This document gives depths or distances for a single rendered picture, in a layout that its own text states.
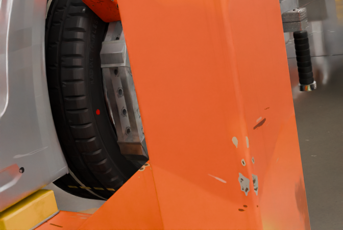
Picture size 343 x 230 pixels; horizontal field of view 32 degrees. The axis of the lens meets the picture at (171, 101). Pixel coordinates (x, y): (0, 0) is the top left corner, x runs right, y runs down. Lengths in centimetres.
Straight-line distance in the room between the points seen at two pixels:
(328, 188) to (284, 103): 197
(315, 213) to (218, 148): 183
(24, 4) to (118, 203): 44
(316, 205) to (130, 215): 178
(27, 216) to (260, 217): 53
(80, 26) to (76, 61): 8
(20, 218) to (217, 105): 54
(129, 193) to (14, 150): 30
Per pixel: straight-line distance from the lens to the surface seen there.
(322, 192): 277
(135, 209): 92
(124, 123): 129
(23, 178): 116
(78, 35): 127
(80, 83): 125
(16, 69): 115
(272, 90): 81
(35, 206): 119
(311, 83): 152
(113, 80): 126
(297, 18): 148
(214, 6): 72
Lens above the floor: 114
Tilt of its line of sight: 14 degrees down
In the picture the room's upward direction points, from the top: 11 degrees counter-clockwise
